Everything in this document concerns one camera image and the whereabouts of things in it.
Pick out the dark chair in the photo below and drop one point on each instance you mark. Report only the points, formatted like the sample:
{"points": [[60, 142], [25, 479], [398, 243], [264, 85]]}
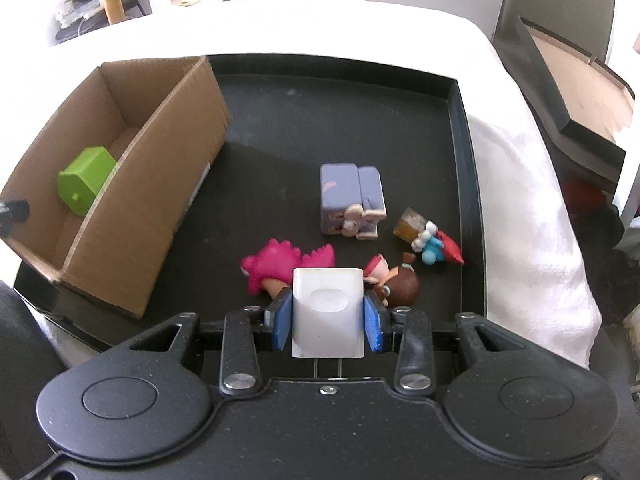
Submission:
{"points": [[135, 0]]}

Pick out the red object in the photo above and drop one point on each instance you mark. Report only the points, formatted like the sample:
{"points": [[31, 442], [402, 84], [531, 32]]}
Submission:
{"points": [[585, 195]]}

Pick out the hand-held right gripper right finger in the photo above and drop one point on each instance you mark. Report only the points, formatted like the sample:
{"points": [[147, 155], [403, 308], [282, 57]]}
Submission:
{"points": [[374, 322]]}

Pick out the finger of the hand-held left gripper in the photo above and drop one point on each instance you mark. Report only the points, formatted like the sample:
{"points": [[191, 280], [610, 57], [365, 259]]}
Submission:
{"points": [[12, 210]]}

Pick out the black shallow box lid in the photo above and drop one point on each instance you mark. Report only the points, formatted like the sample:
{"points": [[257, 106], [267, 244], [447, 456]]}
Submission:
{"points": [[550, 85]]}

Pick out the purple block figurine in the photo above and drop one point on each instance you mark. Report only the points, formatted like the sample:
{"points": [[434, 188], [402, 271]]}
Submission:
{"points": [[340, 185]]}

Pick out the brown cardboard box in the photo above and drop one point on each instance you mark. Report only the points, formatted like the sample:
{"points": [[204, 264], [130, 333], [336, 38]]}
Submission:
{"points": [[165, 160]]}

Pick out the brown-haired doll figurine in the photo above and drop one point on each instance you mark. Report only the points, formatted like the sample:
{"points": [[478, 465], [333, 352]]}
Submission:
{"points": [[401, 286]]}

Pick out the red-hat gnome figurine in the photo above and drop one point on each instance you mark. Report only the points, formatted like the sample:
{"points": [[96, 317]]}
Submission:
{"points": [[432, 249]]}

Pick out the pink dinosaur toy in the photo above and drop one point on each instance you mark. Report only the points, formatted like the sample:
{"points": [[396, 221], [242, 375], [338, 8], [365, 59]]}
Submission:
{"points": [[272, 260]]}

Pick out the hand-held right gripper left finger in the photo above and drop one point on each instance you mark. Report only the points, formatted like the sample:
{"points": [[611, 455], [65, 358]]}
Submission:
{"points": [[281, 322]]}

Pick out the white charger plug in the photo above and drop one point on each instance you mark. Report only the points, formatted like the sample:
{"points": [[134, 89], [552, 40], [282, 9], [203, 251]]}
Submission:
{"points": [[327, 322]]}

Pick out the white fluffy blanket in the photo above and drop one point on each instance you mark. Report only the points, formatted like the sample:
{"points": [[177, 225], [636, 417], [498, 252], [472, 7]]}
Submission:
{"points": [[300, 25]]}

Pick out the green toy house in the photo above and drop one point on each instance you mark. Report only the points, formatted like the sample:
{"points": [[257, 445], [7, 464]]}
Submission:
{"points": [[85, 175]]}

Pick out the black plastic tray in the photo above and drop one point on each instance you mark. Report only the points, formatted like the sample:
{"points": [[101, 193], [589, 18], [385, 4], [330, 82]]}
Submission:
{"points": [[325, 120]]}

